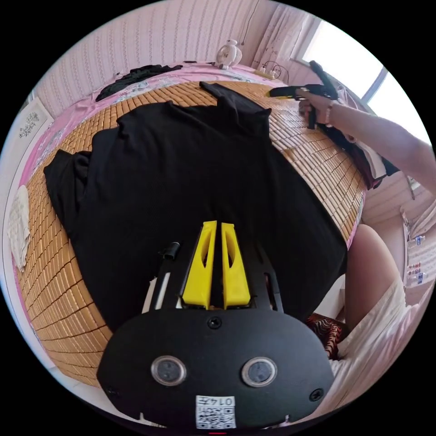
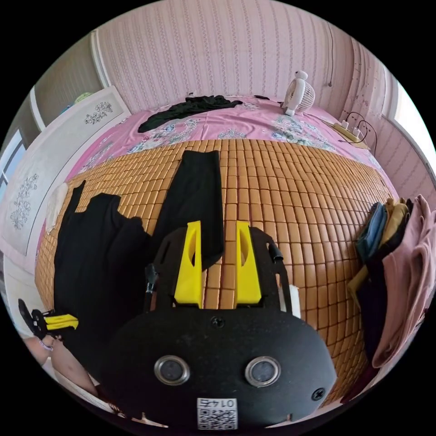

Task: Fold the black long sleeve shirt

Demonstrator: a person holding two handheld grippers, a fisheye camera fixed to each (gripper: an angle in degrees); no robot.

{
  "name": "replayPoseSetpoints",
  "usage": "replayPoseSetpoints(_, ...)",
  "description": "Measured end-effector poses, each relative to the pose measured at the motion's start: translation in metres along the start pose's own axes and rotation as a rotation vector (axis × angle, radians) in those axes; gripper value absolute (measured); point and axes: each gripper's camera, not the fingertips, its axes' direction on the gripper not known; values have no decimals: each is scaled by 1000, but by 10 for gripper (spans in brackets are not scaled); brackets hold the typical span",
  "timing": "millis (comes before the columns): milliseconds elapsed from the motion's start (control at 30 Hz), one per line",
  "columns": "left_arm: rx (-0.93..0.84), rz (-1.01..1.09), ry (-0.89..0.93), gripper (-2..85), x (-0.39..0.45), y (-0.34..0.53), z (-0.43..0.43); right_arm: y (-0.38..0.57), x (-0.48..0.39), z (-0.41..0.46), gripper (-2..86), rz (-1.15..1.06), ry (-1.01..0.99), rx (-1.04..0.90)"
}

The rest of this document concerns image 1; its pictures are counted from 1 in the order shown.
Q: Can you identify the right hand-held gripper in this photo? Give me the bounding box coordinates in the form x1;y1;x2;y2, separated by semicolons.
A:
268;83;338;130

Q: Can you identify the window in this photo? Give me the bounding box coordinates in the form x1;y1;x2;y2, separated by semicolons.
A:
299;17;400;115

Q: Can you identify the person's right hand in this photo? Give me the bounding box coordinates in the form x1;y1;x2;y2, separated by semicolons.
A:
298;92;333;125

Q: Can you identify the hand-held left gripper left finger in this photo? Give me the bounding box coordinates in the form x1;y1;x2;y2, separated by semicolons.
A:
182;220;218;306

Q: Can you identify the person's body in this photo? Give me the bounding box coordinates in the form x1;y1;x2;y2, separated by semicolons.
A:
327;223;436;421

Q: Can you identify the white table fan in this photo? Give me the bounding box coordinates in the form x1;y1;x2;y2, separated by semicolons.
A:
216;39;243;70

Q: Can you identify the bed with woven mat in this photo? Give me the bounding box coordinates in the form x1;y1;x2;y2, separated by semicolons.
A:
13;61;369;390

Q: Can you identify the shelf with bottles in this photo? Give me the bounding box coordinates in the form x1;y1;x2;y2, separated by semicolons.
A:
401;204;431;288

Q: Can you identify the white power strip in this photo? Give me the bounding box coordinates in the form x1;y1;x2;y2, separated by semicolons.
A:
254;60;285;80

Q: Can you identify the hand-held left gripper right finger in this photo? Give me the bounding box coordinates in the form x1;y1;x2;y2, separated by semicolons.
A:
221;223;253;308

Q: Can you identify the person's right forearm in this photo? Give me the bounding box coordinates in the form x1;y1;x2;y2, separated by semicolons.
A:
327;100;436;178

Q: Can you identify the pile of clothes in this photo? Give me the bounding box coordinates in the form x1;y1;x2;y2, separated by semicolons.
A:
326;85;400;190

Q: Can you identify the black long sleeve shirt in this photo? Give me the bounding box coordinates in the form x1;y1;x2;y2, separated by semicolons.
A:
43;81;348;338

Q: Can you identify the black garment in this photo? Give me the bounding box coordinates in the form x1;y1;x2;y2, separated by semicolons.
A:
95;64;183;102

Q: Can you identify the white cloth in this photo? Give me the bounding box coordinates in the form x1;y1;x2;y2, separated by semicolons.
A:
7;185;32;272

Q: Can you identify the pink curtain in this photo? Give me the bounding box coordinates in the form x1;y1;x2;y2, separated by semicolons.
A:
253;3;322;70

